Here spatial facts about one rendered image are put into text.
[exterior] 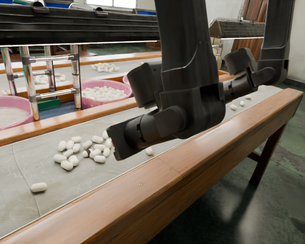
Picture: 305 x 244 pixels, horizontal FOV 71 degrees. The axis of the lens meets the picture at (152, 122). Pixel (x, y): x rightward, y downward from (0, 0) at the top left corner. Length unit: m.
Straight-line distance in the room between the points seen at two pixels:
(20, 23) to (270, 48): 0.56
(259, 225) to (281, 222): 0.16
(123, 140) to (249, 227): 1.29
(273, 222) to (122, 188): 1.32
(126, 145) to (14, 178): 0.32
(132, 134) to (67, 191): 0.25
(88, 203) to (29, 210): 0.12
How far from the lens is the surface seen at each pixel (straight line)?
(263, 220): 1.68
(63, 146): 0.67
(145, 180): 0.54
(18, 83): 1.24
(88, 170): 0.60
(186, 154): 0.65
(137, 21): 0.70
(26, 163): 0.66
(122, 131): 0.40
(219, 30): 1.06
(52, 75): 1.04
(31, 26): 0.55
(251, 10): 5.59
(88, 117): 0.82
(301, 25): 5.25
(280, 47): 0.62
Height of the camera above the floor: 1.14
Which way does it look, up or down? 29 degrees down
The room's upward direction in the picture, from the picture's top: 7 degrees clockwise
